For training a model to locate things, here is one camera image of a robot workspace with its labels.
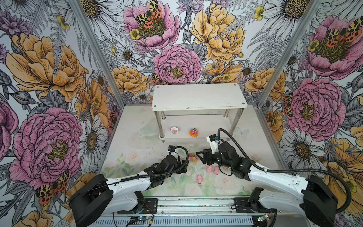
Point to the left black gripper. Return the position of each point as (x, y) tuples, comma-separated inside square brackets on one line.
[(184, 167)]

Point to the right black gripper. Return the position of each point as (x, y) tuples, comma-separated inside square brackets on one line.
[(207, 153)]

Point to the pink bear yellow flower toy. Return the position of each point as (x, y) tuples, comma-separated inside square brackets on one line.
[(193, 158)]

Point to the pink bear orange donut toy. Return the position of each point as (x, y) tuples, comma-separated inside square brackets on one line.
[(194, 132)]

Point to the white hooded pink doll toy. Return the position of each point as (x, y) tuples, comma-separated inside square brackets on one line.
[(174, 130)]

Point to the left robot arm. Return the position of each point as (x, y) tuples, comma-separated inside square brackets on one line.
[(103, 196)]

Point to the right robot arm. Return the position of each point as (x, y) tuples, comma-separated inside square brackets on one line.
[(309, 197)]

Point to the white two-tier shelf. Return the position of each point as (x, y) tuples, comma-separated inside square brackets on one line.
[(206, 107)]

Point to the pink pig toy left pair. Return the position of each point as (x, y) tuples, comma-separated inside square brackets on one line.
[(209, 169)]

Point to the pink pig toy middle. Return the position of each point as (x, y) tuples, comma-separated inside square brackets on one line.
[(216, 170)]

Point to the pink pig toy front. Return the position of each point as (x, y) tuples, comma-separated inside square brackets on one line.
[(199, 179)]

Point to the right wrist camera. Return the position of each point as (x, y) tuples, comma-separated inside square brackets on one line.
[(214, 142)]

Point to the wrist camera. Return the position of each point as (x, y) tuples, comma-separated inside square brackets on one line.
[(214, 142), (171, 149)]

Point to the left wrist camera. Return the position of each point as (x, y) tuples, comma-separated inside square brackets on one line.
[(171, 149)]

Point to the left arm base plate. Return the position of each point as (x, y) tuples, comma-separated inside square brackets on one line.
[(150, 206)]

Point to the aluminium front rail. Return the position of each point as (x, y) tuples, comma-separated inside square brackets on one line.
[(209, 205)]

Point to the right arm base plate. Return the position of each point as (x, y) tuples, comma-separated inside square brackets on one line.
[(243, 205)]

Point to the white vented cable duct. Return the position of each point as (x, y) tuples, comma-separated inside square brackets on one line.
[(170, 221)]

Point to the right aluminium corner post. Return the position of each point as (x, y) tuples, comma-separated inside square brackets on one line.
[(295, 37)]

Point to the aluminium corner post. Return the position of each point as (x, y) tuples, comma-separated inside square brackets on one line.
[(295, 37), (88, 32)]

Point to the left aluminium corner post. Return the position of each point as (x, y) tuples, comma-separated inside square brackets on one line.
[(88, 32)]

